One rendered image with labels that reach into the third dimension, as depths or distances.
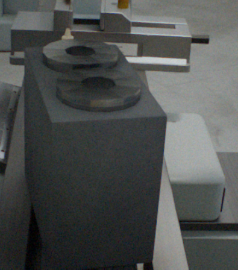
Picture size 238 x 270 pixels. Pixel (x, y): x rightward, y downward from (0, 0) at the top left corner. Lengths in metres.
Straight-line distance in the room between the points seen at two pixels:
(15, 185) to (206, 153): 0.46
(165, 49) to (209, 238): 0.37
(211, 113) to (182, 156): 2.28
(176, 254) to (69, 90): 0.24
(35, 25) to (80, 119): 0.68
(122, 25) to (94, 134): 0.64
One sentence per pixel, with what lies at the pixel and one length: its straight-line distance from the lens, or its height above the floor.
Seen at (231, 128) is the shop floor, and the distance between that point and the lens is 3.40.
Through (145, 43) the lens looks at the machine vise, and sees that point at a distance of 1.32.
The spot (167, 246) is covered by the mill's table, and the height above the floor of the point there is 0.97.
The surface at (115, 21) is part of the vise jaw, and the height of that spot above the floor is 1.06.
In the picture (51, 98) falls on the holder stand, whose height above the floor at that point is 1.15.
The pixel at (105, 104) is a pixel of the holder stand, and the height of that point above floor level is 1.16.
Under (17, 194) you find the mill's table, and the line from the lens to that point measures 0.91.
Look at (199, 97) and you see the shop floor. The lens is 3.70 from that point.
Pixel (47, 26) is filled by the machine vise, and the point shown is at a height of 1.03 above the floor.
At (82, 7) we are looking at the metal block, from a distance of 1.33.
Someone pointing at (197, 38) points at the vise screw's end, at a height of 1.02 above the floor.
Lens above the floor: 1.45
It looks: 26 degrees down
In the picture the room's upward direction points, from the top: 4 degrees clockwise
